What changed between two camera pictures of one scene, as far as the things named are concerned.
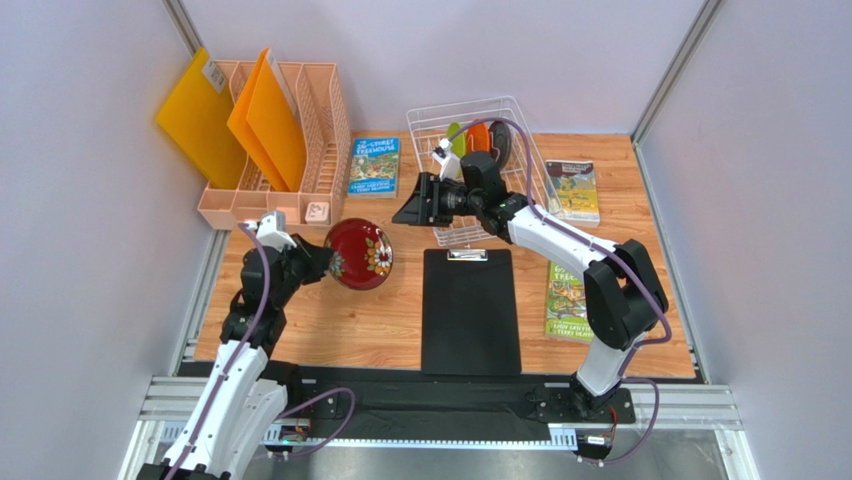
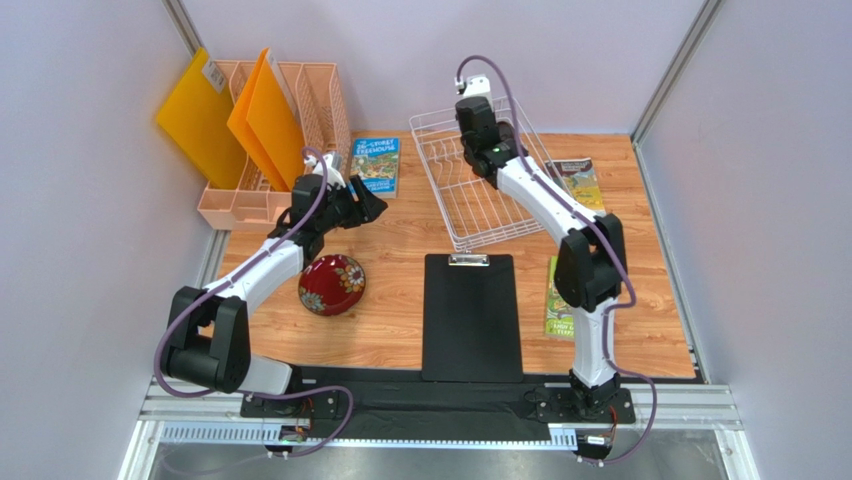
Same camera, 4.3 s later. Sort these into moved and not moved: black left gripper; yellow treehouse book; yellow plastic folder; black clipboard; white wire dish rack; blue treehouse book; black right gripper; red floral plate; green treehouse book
Moved: red floral plate; black right gripper; black left gripper
Not moved: black clipboard; white wire dish rack; yellow treehouse book; blue treehouse book; green treehouse book; yellow plastic folder
